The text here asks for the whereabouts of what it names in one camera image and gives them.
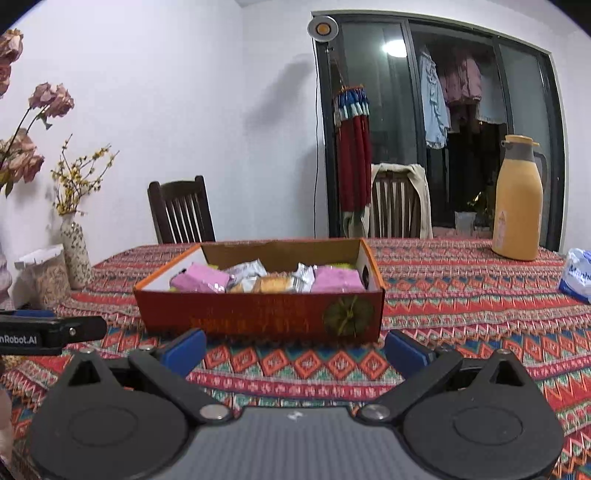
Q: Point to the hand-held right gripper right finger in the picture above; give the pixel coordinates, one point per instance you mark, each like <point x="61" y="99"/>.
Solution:
<point x="406" y="350"/>

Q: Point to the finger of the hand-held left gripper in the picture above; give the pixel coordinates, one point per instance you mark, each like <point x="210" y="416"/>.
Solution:
<point x="83" y="330"/>

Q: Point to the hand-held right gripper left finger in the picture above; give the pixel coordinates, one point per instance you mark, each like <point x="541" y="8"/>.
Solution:
<point x="184" y="350"/>

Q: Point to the pink snack packet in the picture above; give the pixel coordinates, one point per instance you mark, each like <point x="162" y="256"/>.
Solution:
<point x="198" y="279"/>
<point x="339" y="280"/>

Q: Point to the red cardboard box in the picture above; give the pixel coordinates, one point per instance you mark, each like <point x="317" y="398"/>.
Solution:
<point x="258" y="318"/>

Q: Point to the silver snack packet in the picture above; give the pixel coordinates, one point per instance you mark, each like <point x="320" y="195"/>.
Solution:
<point x="244" y="272"/>
<point x="302" y="277"/>

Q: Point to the green snack packet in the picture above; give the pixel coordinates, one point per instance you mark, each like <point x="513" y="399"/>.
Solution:
<point x="341" y="265"/>

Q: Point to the orange cracker snack packet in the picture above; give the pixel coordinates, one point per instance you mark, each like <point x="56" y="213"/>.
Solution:
<point x="274" y="284"/>

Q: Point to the clear seed container white lid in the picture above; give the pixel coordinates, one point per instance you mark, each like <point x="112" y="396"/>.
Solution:
<point x="46" y="281"/>

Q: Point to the patterned red tablecloth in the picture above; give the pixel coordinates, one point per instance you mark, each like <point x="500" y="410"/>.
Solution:
<point x="461" y="300"/>

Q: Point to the floral ceramic vase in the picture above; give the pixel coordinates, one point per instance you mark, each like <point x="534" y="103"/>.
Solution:
<point x="76" y="254"/>

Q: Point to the dark wooden chair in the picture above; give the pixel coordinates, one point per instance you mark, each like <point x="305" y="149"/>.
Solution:
<point x="182" y="212"/>

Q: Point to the white plant pot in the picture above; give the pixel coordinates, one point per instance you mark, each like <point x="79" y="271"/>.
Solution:
<point x="464" y="224"/>

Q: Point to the brown slatted wooden chair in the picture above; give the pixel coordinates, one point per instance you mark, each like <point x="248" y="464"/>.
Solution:
<point x="395" y="207"/>

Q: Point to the yellow flower branches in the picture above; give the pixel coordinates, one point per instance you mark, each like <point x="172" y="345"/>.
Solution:
<point x="78" y="180"/>

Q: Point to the chair with draped cloth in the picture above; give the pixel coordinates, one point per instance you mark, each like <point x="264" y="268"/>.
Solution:
<point x="422" y="194"/>

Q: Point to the yellow thermos jug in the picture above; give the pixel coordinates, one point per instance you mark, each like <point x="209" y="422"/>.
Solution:
<point x="517" y="207"/>

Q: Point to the blue white plastic bag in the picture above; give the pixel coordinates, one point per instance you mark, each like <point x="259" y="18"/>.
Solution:
<point x="577" y="277"/>

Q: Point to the red tassel hanging decoration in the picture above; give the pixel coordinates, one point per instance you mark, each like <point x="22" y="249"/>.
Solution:
<point x="355" y="152"/>

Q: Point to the pink artificial flower bouquet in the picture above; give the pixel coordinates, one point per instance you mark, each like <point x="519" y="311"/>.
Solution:
<point x="51" y="99"/>

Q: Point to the dark sliding glass door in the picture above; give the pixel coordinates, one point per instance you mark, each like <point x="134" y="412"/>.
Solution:
<point x="397" y="115"/>

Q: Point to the light blue hanging garment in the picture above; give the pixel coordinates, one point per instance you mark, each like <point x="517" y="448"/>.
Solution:
<point x="434" y="110"/>

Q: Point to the white hanging garment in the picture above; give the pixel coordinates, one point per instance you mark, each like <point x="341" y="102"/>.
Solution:
<point x="491" y="106"/>

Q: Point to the pink hanging garment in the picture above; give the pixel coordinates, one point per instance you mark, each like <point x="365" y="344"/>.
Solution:
<point x="461" y="78"/>

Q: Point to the round white lamp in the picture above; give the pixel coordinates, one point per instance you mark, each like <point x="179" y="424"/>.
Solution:
<point x="322" y="26"/>

